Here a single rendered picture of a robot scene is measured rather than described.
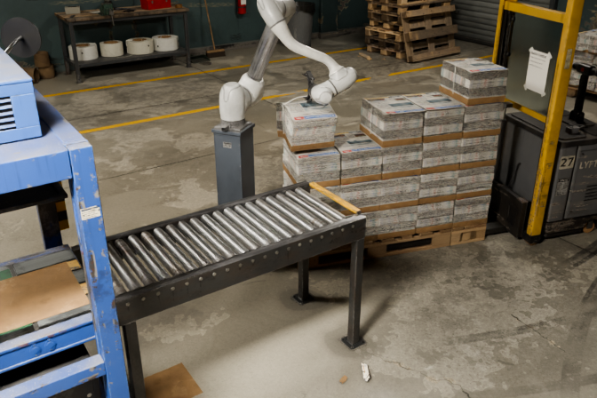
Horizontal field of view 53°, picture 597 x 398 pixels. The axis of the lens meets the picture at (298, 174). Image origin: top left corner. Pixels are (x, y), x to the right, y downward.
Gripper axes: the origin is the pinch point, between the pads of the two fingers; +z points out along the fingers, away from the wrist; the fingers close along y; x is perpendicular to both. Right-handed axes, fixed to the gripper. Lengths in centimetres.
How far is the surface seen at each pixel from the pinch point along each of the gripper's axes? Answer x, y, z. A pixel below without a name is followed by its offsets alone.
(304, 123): -7.1, 19.0, -20.6
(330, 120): 10.1, 18.8, -20.4
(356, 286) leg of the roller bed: 0, 93, -93
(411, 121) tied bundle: 67, 25, -16
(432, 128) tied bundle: 82, 31, -17
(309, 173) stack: -2, 54, -15
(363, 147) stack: 37, 41, -10
